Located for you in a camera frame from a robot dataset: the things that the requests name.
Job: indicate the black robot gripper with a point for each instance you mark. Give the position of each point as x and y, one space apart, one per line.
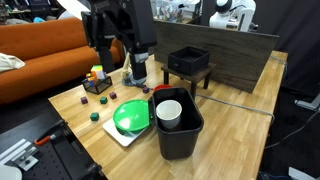
133 20

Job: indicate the purple cube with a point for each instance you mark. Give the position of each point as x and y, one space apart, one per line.
146 90
113 95
84 100

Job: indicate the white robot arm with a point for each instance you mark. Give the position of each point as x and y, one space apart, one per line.
238 15

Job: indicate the green plastic plate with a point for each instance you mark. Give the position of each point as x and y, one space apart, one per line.
131 115

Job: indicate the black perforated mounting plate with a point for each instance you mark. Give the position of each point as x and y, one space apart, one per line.
50 163

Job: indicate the grey round base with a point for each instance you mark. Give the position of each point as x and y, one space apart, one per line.
128 82

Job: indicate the multicoloured puzzle cube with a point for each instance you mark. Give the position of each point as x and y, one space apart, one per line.
99 71

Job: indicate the orange puzzle cube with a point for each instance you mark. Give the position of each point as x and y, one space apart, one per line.
91 78

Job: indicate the green cube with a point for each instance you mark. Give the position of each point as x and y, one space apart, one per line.
103 100
94 116

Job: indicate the black square box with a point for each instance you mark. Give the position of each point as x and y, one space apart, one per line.
188 63

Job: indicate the white paper cup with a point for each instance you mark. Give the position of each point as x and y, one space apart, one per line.
169 113

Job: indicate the white kitchen scale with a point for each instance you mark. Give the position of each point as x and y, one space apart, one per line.
123 138

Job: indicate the shelf with boxes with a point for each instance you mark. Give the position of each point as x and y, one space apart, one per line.
173 11

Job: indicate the white curved object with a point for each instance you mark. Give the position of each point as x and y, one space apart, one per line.
75 6

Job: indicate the dark wooden stool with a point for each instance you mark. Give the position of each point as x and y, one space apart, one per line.
200 75

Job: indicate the orange sofa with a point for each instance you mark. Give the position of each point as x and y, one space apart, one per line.
43 66

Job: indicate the black plastic bin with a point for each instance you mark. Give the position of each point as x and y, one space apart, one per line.
180 143

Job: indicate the small blue item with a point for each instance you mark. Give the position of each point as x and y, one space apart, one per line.
38 20

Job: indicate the orange and black clamp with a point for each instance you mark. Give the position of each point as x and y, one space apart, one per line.
43 140

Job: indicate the dark wooden board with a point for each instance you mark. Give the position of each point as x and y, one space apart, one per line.
233 56

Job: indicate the white cloth bag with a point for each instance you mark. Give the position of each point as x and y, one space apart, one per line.
8 61

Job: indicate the black curtain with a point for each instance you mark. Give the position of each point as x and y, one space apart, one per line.
296 30

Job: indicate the light grey metal bar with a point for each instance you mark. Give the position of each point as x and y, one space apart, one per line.
310 104

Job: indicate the white flat object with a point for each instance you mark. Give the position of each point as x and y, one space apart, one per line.
300 174

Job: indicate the silver aluminium bracket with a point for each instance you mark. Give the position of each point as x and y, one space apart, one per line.
27 162

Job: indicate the silver aluminium extrusion rail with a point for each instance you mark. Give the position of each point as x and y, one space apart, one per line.
13 150

